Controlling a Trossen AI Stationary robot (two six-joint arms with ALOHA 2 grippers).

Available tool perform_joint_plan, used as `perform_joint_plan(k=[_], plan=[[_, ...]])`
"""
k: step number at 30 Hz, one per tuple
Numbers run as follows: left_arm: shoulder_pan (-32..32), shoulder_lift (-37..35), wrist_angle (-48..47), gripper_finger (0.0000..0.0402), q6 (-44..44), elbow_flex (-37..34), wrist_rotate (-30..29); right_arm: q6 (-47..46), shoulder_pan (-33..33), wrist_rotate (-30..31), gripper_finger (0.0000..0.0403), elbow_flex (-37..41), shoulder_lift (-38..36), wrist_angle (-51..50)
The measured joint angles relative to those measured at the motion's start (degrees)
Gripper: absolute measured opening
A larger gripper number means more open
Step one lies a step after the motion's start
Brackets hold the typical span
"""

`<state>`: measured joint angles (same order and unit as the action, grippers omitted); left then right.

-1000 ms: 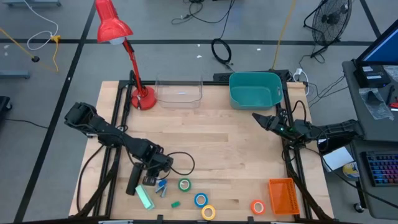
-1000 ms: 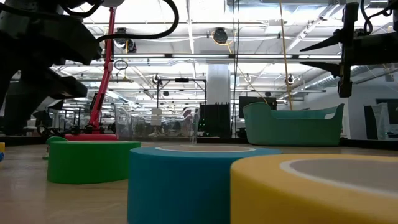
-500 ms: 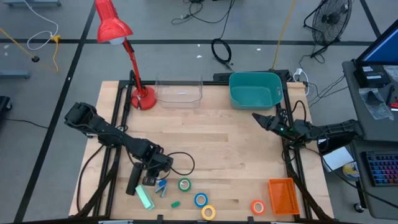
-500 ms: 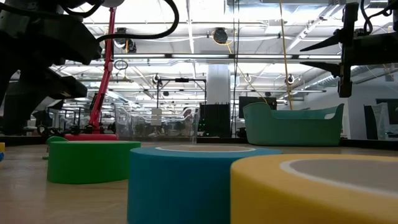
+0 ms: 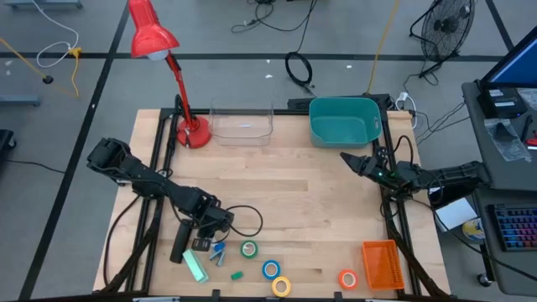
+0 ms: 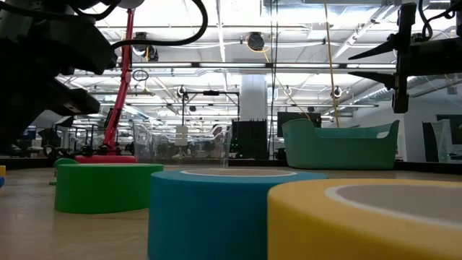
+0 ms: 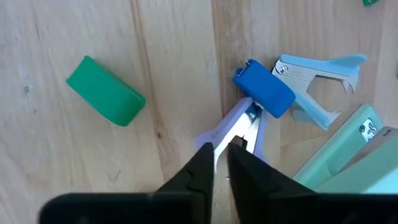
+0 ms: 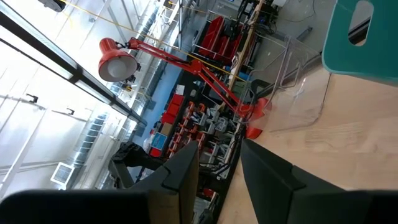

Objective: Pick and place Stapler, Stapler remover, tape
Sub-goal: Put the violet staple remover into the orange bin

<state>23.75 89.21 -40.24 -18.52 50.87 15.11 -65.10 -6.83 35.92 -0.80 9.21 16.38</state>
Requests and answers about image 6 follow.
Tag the blue tape roll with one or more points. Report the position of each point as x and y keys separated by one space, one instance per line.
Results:
x=209 y=216

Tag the clear plastic bin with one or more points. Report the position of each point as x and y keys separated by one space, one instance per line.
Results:
x=223 y=144

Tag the black background monitor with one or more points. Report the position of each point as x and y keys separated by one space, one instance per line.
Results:
x=249 y=137

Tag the yellow tape roll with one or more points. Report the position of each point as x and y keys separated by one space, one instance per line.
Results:
x=307 y=224

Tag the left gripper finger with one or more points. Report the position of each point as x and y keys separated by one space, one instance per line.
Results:
x=14 y=137

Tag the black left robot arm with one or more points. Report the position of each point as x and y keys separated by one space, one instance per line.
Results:
x=54 y=43

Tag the blue mini stapler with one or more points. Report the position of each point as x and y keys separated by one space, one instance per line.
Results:
x=1 y=181

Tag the teal plastic bin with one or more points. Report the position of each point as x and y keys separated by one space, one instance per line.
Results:
x=343 y=155

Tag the yellow mini stapler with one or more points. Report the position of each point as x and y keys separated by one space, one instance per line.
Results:
x=2 y=170

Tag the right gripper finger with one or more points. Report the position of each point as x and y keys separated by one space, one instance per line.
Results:
x=386 y=81
x=386 y=45

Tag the green tape roll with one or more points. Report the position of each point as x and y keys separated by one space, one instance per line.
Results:
x=108 y=187

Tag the black background rig frame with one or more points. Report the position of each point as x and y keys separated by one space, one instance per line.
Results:
x=211 y=92

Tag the green mini stapler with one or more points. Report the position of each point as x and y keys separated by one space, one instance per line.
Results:
x=65 y=161

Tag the red desk lamp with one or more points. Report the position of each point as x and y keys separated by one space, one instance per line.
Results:
x=104 y=159

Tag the white stacked boxes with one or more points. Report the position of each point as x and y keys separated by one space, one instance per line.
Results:
x=181 y=135

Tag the black background screen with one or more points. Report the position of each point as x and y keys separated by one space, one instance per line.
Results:
x=299 y=114

